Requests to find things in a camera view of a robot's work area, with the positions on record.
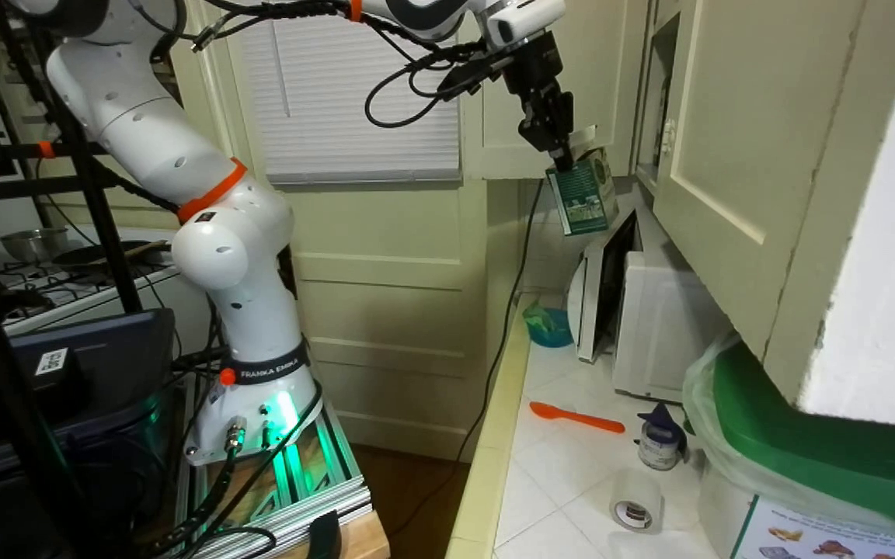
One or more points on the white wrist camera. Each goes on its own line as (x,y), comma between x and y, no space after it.
(516,19)

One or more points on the teal plastic cup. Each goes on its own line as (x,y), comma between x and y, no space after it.
(549,326)

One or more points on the white microwave oven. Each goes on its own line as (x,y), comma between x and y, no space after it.
(639,307)

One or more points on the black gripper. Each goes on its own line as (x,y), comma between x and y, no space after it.
(531,72)

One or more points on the small dark-capped bottle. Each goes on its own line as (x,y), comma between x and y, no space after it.
(664,441)

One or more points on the green chamomile tea box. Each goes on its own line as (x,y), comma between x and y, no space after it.
(583,187)

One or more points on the dark blue storage case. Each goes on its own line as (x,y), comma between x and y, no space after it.
(97,365)

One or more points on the open cream cabinet door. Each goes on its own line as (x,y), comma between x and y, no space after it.
(776,120)

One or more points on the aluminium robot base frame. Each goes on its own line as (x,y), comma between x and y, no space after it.
(299,498)

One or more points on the clear bin with green lid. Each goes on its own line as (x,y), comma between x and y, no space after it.
(779,481)

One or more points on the cream upper wall cabinet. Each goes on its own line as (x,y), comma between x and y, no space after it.
(600,66)

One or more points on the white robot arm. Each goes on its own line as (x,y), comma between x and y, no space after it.
(232,225)

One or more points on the white window blind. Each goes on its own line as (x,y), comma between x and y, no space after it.
(331,100)

